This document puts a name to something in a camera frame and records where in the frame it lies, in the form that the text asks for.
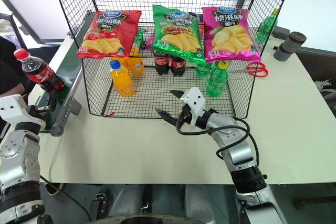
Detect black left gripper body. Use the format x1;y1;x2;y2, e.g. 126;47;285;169
27;104;44;121

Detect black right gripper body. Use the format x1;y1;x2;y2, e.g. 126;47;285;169
179;104;195;125

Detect cola bottle red cap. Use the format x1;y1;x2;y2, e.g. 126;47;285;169
13;48;65;93

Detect cola bottle red label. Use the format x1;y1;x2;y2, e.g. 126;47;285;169
171;55;186;78
153;50;171;76

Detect green soda bottle yellow cap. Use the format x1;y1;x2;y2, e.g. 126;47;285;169
255;8;279;41
205;60;228;98

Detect person in dark clothing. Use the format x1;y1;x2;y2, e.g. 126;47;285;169
0;36;28;98

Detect orange soda bottle blue cap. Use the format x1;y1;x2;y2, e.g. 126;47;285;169
109;60;135;98

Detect green potato chips bag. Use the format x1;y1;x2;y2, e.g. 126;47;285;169
150;4;206;65

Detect small green bottle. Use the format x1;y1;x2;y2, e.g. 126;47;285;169
135;27;148;50

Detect purple chips bag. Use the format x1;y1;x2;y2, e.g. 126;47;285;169
188;11;205;24

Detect magenta potato chips bag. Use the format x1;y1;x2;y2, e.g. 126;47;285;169
201;6;262;64

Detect red scissors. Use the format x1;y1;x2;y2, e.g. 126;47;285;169
246;61;269;79

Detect red potato chips bag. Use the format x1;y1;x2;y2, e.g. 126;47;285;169
76;10;142;59

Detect grey cylinder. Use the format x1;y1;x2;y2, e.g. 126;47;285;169
273;31;307;62

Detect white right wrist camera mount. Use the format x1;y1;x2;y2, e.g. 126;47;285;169
180;87;206;128

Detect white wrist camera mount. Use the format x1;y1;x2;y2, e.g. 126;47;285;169
180;87;206;128
0;94;46;131

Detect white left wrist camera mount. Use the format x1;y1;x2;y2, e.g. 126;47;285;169
0;94;46;131

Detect green conveyor belt grey frame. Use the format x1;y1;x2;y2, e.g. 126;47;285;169
27;10;93;137

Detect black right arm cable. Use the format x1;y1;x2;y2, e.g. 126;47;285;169
175;110;261;167

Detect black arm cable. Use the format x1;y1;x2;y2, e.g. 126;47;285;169
175;110;261;167
39;175;92;223

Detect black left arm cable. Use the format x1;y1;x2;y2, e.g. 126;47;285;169
39;175;92;223

